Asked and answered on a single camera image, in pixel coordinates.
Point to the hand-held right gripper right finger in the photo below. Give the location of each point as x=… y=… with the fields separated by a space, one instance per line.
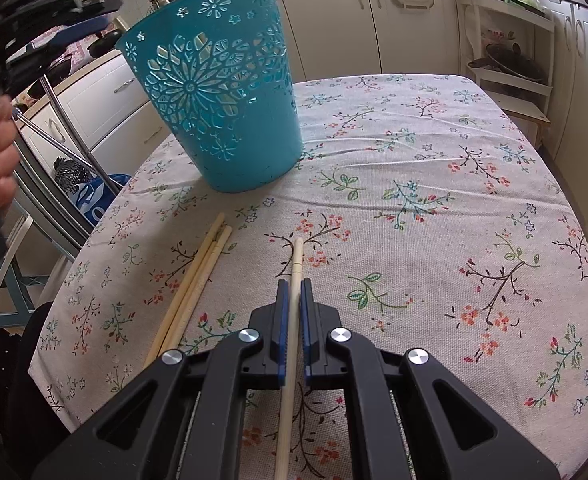
x=305 y=330

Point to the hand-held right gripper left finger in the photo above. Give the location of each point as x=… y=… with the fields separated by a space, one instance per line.
x=283 y=340

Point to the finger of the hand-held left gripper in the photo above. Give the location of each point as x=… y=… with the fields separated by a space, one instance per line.
x=49 y=2
x=81 y=30

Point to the pale wooden chopstick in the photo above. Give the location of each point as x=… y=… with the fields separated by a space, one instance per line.
x=192 y=270
x=203 y=285
x=185 y=300
x=298 y=265

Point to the teal perforated plastic basket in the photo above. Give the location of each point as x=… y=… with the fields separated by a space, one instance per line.
x=234 y=150

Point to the black cooking pot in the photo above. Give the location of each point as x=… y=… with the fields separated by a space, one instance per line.
x=103 y=45

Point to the cream base cabinet wide drawers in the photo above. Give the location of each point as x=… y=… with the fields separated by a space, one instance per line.
x=119 y=105

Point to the thin metal pole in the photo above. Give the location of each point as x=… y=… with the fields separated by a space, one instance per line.
x=49 y=137

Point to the floral tablecloth table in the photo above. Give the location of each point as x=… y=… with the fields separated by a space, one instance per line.
x=424 y=260

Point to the blue and white folding shelf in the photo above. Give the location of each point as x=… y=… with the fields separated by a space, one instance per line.
x=21 y=300

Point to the cream base cabinet with doors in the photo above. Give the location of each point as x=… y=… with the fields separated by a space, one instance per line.
x=334 y=25

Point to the person's left leg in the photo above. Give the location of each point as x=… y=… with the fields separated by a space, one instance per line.
x=29 y=360

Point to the small wooden stool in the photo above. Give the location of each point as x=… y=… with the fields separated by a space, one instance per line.
x=524 y=110

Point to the white shelf trolley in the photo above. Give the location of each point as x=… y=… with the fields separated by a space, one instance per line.
x=519 y=87

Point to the dark wok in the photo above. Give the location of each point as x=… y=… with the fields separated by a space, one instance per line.
x=514 y=60

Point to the cream narrow door cabinet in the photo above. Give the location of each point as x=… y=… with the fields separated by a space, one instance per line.
x=584 y=60

